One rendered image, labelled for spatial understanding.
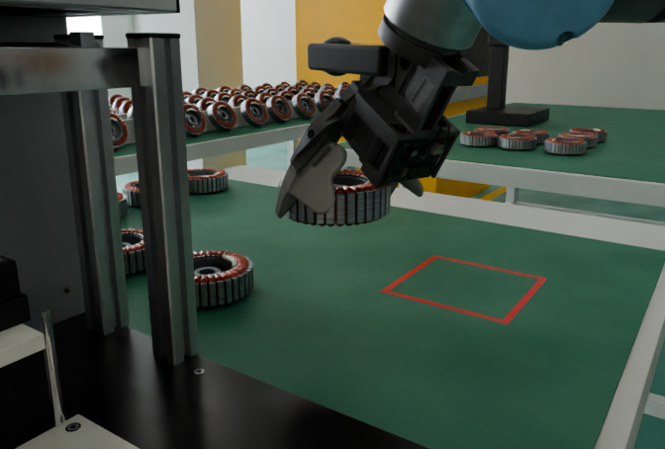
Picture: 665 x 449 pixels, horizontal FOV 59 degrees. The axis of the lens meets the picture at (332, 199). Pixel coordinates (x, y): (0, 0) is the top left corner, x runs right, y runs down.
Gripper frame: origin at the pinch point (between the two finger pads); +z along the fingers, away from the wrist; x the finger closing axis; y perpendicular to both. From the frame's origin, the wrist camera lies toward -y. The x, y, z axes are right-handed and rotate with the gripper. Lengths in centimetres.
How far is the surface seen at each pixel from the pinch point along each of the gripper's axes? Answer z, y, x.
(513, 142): 40, -46, 110
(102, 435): 5.4, 13.3, -25.9
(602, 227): 13, 4, 59
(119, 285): 11.8, -4.0, -18.9
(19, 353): -4.2, 11.4, -30.6
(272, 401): 5.4, 15.4, -13.3
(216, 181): 42, -48, 17
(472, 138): 45, -56, 105
